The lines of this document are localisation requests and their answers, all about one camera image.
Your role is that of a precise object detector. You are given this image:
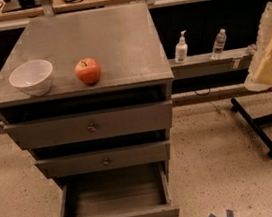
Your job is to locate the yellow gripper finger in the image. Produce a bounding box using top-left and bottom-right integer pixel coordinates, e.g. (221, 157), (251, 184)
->
(244, 2), (272, 92)

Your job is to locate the red apple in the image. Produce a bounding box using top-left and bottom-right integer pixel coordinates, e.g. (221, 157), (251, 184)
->
(75, 57), (102, 85)

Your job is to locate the grey top drawer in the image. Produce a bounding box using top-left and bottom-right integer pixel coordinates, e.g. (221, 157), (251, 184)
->
(4, 101), (172, 150)

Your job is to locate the grey drawer cabinet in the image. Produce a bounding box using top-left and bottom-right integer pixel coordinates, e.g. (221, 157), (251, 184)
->
(0, 0), (195, 217)

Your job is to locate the grey middle drawer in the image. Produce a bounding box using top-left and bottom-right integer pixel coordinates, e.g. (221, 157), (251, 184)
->
(36, 141), (170, 178)

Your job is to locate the grey open bottom drawer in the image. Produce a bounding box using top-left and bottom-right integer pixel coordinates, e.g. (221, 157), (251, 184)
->
(60, 162), (180, 217)

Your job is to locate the clear plastic water bottle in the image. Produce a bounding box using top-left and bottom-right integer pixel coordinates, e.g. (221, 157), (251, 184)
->
(211, 29), (227, 59)

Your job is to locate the black stand base leg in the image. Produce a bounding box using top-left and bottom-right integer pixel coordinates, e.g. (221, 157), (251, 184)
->
(231, 98), (272, 159)

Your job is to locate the white pump lotion bottle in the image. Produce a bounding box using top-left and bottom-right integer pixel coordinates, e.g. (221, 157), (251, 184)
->
(174, 30), (188, 64)

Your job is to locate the white ceramic bowl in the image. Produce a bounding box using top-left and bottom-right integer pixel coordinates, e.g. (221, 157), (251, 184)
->
(9, 59), (53, 96)

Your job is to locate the black monitor stand base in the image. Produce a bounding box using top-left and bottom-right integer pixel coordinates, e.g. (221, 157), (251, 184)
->
(2, 0), (42, 13)

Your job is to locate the grey metal shelf rail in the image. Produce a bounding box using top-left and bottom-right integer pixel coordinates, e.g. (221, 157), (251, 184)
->
(169, 48), (253, 80)

